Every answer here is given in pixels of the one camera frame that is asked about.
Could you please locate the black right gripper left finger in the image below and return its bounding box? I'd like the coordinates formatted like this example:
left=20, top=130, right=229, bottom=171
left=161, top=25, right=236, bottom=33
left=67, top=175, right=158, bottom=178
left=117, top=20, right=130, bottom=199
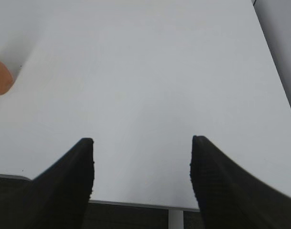
left=0, top=137, right=95, bottom=229

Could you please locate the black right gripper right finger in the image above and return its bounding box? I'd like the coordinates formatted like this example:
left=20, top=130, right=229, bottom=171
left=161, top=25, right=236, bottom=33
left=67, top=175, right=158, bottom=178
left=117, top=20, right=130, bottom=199
left=190, top=135, right=291, bottom=229

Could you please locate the white table leg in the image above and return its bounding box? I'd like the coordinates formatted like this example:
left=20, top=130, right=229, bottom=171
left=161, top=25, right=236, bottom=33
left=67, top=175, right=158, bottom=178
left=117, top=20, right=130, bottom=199
left=168, top=209, right=184, bottom=229

